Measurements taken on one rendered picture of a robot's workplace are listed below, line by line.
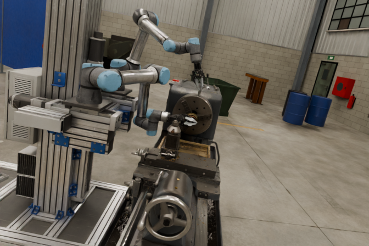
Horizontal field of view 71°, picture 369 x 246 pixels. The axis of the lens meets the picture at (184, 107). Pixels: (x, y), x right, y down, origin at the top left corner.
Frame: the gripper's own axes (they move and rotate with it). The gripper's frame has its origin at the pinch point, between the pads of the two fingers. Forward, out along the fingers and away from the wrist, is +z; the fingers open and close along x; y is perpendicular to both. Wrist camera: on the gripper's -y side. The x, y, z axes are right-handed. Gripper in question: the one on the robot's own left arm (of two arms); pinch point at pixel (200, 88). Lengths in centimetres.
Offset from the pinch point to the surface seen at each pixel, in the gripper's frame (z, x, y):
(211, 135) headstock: 45, 3, -27
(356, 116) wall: 261, 480, -721
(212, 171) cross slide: 38, 3, 54
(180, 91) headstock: 4.3, -17.9, -27.1
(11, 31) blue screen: -141, -460, -437
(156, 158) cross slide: 28, -27, 52
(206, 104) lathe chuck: 14.4, 2.5, -11.0
